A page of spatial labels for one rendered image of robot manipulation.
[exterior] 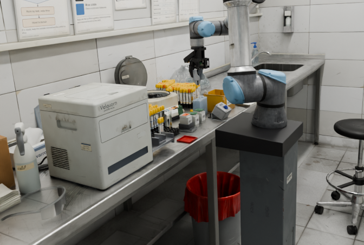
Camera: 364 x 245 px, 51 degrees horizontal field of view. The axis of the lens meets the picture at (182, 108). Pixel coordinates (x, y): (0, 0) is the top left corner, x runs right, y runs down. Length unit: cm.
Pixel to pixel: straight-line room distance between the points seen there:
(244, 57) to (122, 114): 54
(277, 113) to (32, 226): 101
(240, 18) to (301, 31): 251
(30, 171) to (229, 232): 128
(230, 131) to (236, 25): 42
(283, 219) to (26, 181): 104
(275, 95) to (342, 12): 241
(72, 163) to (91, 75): 82
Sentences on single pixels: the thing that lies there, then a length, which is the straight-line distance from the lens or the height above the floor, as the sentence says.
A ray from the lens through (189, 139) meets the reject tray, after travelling 171.
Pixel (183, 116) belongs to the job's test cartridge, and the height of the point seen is 95.
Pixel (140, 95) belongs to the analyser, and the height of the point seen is 115.
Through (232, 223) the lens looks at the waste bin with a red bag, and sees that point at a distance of 226.
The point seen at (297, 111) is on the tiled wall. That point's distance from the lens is 418.
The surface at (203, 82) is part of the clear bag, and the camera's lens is 271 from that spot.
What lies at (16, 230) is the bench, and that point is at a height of 88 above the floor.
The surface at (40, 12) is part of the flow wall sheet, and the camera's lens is 189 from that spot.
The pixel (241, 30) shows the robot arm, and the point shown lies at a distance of 155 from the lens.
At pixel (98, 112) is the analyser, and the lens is 123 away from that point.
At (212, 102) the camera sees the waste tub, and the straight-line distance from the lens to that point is 211.
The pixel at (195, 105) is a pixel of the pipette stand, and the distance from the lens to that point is 199.
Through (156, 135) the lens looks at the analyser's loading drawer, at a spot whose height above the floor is 94.
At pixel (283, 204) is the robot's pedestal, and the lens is 172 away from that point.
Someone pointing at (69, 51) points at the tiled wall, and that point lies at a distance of 200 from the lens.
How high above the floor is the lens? 145
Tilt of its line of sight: 15 degrees down
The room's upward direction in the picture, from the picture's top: 3 degrees counter-clockwise
